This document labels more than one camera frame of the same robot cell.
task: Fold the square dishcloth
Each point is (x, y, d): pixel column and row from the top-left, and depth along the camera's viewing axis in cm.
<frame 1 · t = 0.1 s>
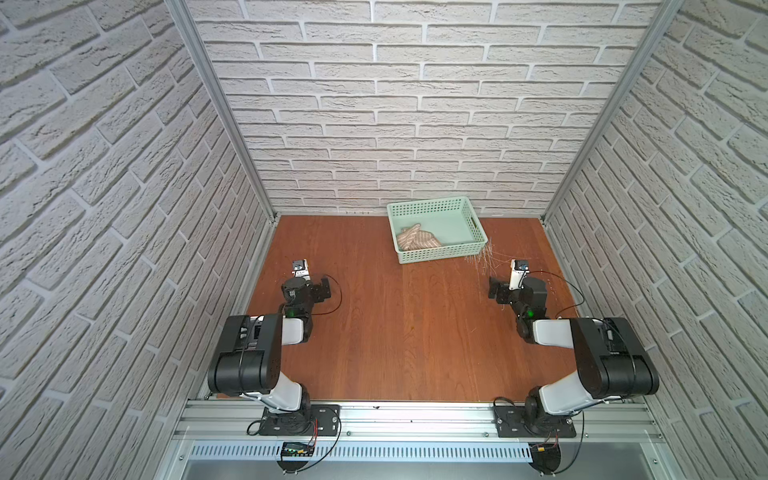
left hand: (305, 272, 94), fingers open
right hand: (498, 275, 94), fingers open
mint green plastic basket: (452, 221, 120), on the table
striped beige dishcloth: (413, 237, 111), point 4 cm above the table
loose threads pile: (488, 260, 109), on the table

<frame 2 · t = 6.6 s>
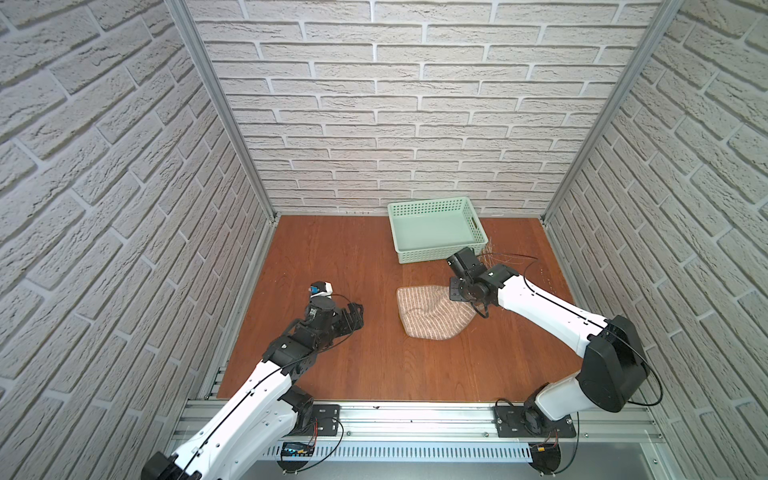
left hand: (350, 304, 80), fingers open
right hand: (451, 291, 85), fingers closed
striped beige dishcloth: (429, 313, 91), point 4 cm above the table
the other named things where they were.

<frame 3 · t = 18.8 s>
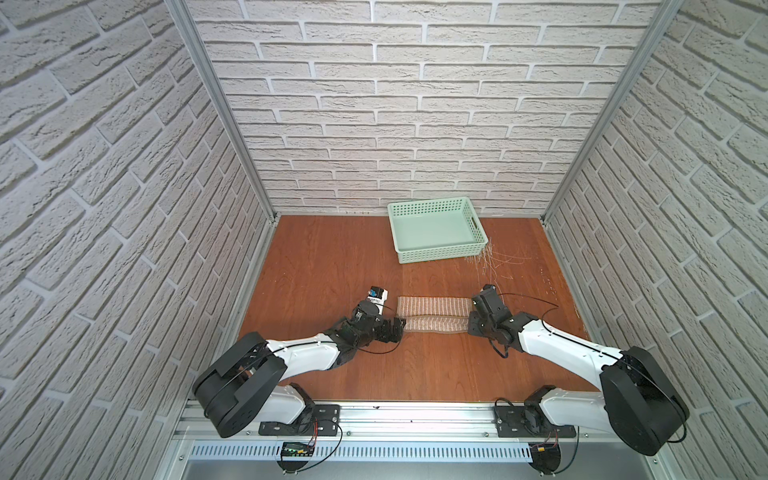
left hand: (392, 311, 88), fingers open
right hand: (468, 322, 89), fingers open
striped beige dishcloth: (435, 314, 94), on the table
the other named things where they were.

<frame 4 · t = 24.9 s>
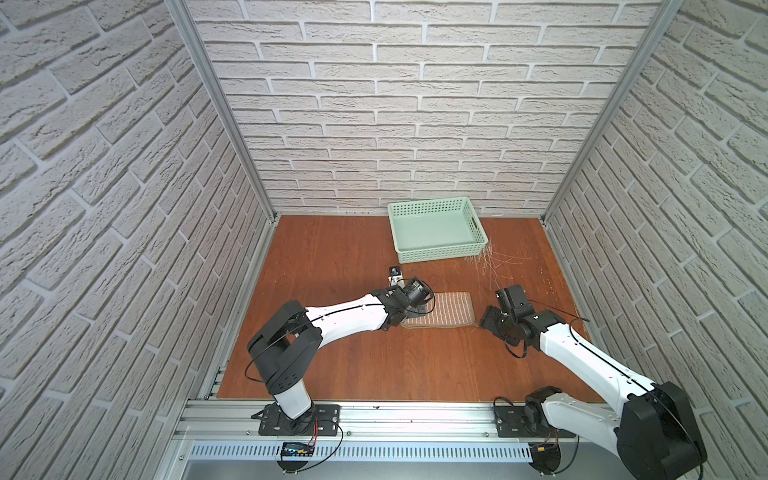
left hand: (406, 296, 89), fingers open
right hand: (483, 322, 86), fingers open
